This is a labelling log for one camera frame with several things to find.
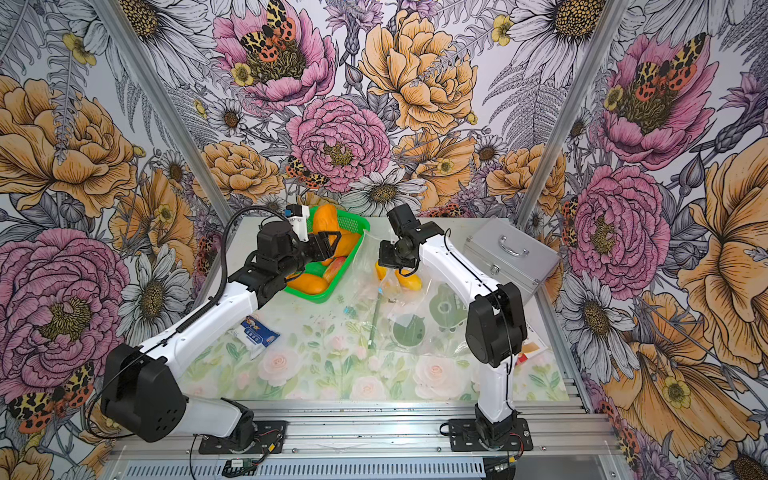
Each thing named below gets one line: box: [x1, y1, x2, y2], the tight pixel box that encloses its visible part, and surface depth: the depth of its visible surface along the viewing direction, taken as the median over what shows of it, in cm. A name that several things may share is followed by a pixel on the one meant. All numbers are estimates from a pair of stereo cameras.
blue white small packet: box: [231, 315, 281, 360], surface depth 89 cm
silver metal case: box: [463, 218, 562, 289], surface depth 96 cm
